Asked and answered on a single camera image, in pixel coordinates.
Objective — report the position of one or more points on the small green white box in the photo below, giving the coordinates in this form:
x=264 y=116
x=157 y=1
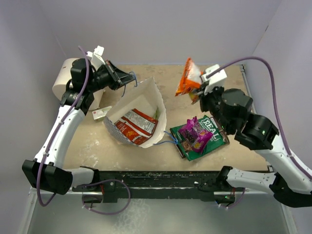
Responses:
x=99 y=114

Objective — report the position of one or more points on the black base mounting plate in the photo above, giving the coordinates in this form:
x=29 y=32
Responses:
x=203 y=185

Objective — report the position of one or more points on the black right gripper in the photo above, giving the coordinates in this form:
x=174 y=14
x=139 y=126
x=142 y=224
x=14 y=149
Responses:
x=203 y=97

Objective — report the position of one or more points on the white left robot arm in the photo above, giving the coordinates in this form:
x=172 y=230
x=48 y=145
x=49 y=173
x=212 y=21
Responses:
x=45 y=171

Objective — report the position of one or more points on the magenta snack bag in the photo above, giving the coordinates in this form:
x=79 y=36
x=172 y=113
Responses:
x=195 y=137

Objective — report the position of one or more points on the white paper towel roll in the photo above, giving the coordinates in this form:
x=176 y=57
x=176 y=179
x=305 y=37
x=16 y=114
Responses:
x=64 y=76

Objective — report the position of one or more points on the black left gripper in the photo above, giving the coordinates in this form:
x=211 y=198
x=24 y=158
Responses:
x=118 y=77

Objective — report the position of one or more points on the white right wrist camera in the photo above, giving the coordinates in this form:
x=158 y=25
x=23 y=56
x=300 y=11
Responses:
x=216 y=80

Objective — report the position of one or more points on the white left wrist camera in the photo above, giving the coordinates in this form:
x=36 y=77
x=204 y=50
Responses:
x=95 y=57

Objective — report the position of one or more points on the red orange snack bag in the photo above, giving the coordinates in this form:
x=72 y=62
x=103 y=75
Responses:
x=136 y=126

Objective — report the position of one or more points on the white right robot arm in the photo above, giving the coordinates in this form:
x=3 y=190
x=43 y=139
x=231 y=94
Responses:
x=290 y=183

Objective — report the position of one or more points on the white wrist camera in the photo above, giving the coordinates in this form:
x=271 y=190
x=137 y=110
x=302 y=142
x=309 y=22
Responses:
x=95 y=57
x=216 y=80

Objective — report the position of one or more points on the blue checkered paper bag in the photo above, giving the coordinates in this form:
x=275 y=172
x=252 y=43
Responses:
x=147 y=98

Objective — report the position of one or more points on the aluminium rail frame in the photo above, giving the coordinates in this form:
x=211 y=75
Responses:
x=109 y=170

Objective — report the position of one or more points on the green chips bag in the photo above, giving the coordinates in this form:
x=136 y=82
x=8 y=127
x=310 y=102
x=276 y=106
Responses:
x=199 y=137

